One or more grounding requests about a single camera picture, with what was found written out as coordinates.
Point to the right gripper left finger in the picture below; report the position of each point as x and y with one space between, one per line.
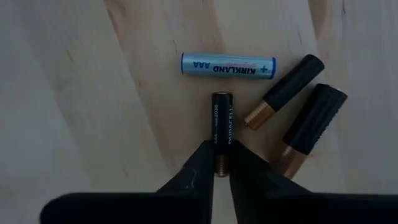
155 208

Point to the black copper Duracell AAA battery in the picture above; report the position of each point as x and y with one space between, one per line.
314 121
221 118
289 87

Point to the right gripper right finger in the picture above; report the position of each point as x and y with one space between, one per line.
280 208

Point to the silver blue Kirkland AAA battery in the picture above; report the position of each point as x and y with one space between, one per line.
227 66

